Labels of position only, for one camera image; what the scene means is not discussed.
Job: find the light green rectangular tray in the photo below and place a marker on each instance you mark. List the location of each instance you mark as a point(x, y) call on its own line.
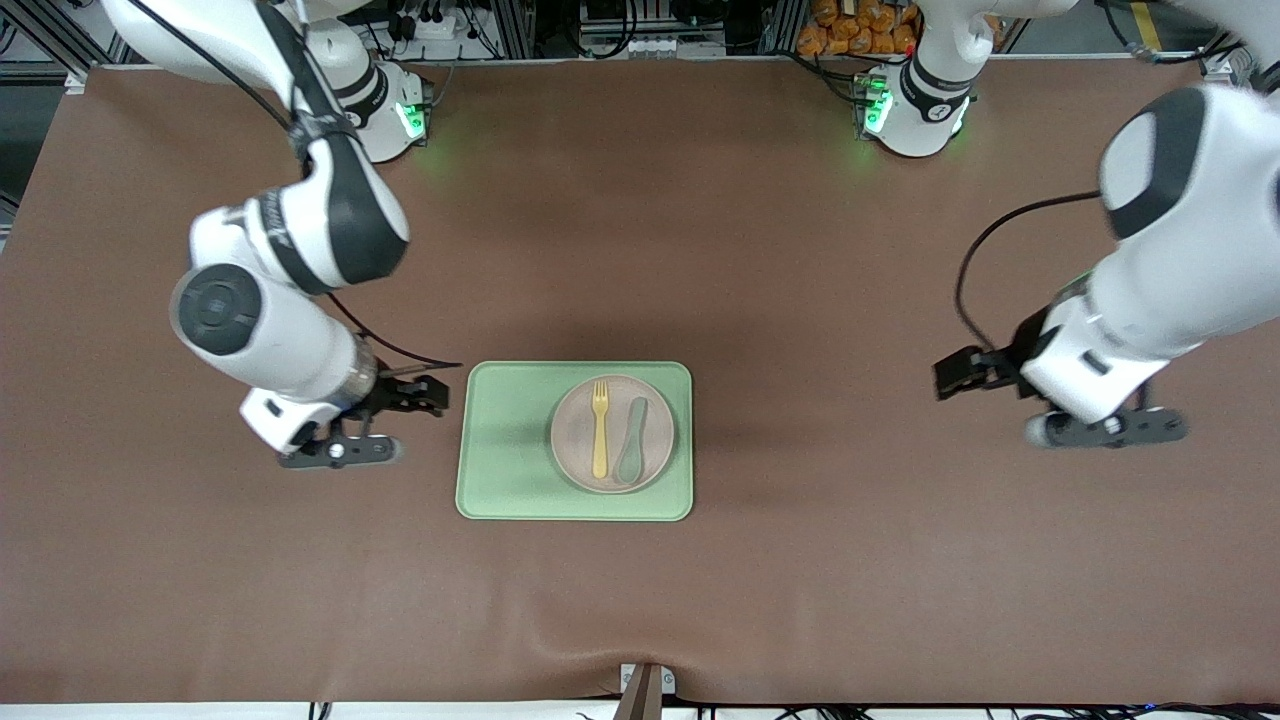
point(505, 440)

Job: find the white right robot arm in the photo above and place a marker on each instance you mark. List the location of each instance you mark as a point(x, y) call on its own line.
point(290, 340)

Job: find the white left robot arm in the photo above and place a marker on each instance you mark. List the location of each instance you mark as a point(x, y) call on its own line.
point(1180, 280)

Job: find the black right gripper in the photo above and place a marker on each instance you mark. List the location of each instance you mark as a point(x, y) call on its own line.
point(390, 396)

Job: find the yellow plastic fork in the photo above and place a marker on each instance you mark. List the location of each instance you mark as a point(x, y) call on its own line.
point(600, 440)

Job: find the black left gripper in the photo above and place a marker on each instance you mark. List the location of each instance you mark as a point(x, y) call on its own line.
point(1012, 362)

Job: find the pile of orange packets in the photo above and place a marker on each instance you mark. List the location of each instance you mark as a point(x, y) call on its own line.
point(850, 30)

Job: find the aluminium frame strut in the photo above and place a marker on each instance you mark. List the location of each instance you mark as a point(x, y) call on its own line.
point(50, 30)
point(1240, 65)

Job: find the metal clamp bracket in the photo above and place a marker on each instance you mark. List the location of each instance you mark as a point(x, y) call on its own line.
point(640, 695)

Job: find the round beige plate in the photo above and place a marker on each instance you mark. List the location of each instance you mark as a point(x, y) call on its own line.
point(570, 440)

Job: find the white power strip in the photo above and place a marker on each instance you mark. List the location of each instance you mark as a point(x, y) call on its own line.
point(435, 27)

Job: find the green plastic spoon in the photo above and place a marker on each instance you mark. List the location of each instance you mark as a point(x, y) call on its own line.
point(630, 465)

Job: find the brown table cover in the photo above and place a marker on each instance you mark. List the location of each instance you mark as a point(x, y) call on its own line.
point(300, 600)

